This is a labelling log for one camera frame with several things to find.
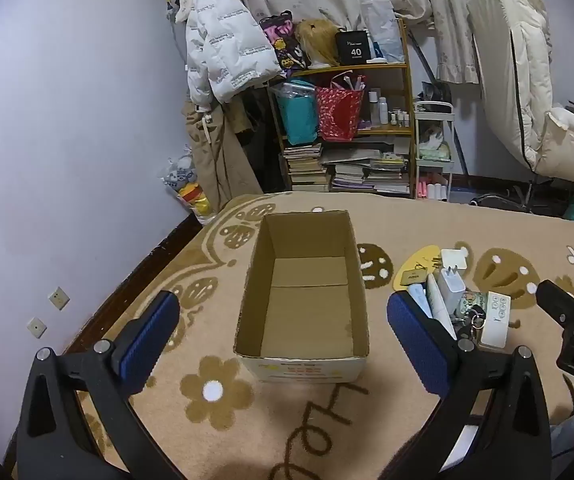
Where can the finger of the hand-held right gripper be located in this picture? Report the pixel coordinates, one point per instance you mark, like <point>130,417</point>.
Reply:
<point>559,302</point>

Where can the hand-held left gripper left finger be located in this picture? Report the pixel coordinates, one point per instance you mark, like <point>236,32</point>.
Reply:
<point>147,340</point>

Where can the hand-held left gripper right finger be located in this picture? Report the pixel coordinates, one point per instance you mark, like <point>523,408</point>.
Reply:
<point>417,345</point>

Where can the yellow oval mirror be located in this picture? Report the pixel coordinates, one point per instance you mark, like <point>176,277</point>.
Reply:
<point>417,257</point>

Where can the cardboard box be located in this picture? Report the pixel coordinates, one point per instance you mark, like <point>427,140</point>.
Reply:
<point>307,310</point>

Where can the bunch of keys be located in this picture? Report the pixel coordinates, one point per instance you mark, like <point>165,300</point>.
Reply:
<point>472,322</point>

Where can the white plug charger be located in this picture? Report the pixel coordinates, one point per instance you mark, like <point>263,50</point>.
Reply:
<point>451,287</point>

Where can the small white remote control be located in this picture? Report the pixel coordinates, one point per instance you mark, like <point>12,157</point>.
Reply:
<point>494,320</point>

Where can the gold key card tag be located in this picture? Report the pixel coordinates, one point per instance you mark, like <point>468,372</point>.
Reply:
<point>415,277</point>

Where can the green cartoon earbuds case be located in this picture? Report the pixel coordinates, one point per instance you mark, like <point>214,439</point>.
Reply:
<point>469,302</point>

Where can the white square power adapter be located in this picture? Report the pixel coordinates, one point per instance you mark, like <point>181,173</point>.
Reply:
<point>454,259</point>

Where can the beige flower-patterned rug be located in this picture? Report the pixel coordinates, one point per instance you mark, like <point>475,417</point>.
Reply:
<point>407,225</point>

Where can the pile of books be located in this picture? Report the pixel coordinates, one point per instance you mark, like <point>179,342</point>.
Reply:
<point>347,172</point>

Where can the khaki trousers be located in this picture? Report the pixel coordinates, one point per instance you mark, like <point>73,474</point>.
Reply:
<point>217,160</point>

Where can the white trolley cart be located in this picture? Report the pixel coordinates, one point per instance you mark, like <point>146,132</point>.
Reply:
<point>434,152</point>

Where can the white padded recliner chair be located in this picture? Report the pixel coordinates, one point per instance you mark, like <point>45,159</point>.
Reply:
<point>522,75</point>

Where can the wooden shelf unit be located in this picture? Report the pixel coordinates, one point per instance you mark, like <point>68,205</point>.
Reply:
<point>407,110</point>

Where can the row of cosmetic bottles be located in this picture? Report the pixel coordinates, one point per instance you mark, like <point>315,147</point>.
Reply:
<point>382,110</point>

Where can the red patterned bag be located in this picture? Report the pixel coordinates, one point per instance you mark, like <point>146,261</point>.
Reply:
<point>339,112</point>

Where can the teal bag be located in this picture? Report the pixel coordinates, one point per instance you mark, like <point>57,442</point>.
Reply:
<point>297,115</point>

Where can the black box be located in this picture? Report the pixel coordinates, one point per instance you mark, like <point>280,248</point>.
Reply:
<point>353,49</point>

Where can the white puffer jacket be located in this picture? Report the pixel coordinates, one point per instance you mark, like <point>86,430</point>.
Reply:
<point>222,40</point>

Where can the clear plastic package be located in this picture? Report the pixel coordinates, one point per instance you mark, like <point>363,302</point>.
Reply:
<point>382,30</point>

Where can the blond wig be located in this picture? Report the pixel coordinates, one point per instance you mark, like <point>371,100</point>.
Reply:
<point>317,40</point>

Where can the black pink printed bag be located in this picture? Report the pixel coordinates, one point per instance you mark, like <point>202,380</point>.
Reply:
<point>284,45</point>

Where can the white wall socket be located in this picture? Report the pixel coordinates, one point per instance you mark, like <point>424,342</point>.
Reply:
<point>37,327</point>
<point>59,298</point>

